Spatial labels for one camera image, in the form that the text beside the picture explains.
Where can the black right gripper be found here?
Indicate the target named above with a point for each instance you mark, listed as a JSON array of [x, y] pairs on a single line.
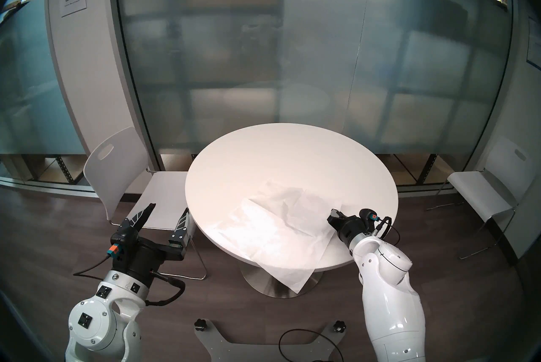
[[351, 230]]

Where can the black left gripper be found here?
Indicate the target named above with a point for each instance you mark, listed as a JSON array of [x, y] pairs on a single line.
[[141, 257]]

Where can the white paper napkin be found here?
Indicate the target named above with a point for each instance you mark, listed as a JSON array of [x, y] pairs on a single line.
[[270, 238]]

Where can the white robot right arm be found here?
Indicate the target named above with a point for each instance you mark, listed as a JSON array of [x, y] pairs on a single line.
[[389, 302]]

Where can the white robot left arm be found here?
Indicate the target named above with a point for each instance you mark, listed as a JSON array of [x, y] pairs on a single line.
[[88, 319]]

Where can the white chair with chrome legs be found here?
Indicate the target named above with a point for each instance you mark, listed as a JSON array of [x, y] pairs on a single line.
[[116, 166], [477, 187]]

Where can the black star knob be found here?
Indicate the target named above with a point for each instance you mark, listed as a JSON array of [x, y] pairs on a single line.
[[338, 325], [200, 323]]

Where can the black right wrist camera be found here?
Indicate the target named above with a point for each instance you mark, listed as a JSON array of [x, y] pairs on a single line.
[[365, 213]]

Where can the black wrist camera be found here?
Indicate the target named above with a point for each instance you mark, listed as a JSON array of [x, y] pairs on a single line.
[[113, 249], [365, 213]]

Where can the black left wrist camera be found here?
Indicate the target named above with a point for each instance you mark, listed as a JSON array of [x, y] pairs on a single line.
[[113, 249]]

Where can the round white pedestal table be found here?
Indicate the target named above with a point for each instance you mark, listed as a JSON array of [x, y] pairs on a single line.
[[287, 149]]

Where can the black perforated shelf post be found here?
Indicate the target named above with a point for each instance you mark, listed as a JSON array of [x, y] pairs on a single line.
[[427, 168], [67, 171]]

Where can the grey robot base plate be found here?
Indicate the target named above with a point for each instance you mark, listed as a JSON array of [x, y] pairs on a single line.
[[209, 338]]

